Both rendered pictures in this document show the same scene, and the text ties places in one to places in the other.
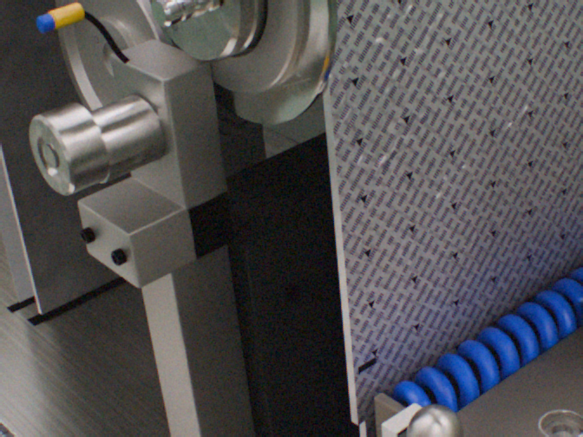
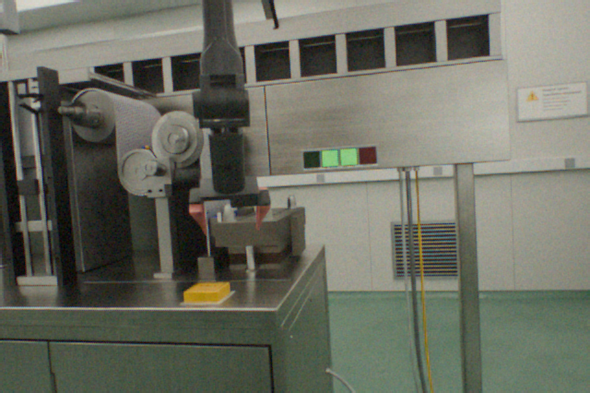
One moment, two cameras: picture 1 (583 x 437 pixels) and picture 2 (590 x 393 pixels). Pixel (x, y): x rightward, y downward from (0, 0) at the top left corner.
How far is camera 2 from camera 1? 0.75 m
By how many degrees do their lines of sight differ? 48
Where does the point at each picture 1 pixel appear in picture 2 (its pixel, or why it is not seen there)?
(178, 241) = (170, 189)
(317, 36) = (200, 144)
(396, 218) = not seen: hidden behind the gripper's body
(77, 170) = (157, 168)
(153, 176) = (161, 180)
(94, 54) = (132, 172)
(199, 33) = (176, 148)
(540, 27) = not seen: hidden behind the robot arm
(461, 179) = not seen: hidden behind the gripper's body
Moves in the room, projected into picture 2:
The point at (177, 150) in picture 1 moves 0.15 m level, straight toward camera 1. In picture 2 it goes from (170, 171) to (204, 168)
